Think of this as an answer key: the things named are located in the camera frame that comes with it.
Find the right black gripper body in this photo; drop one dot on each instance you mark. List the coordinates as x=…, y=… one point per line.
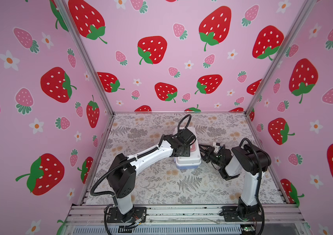
x=214, y=158

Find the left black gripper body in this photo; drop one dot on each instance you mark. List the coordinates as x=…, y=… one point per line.
x=186, y=152

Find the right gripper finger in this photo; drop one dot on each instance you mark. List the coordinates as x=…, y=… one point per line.
x=205, y=148
x=206, y=157

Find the blue white plastic toolbox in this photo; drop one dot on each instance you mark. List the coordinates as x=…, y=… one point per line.
x=190, y=159

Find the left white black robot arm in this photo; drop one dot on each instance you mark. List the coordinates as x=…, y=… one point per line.
x=124, y=169

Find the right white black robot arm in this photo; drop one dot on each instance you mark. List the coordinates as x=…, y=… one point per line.
x=248, y=158

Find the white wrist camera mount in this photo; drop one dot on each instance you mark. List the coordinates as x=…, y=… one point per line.
x=216, y=146

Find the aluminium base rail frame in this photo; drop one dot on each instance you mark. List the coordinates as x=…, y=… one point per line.
x=279, y=219

